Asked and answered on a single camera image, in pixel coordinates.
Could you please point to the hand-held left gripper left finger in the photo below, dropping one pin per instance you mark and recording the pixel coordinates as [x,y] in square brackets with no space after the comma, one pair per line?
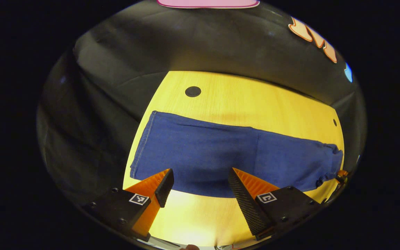
[165,187]

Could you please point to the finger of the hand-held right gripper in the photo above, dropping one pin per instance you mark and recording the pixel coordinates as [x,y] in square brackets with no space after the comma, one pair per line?
[342,174]

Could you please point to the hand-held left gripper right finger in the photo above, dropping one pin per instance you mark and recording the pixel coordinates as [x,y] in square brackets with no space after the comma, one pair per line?
[243,205]

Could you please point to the blue jeans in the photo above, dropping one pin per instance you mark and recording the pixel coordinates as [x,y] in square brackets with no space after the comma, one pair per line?
[203,156]

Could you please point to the black backdrop cloth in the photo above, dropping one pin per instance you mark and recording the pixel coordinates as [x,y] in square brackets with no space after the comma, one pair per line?
[116,62]

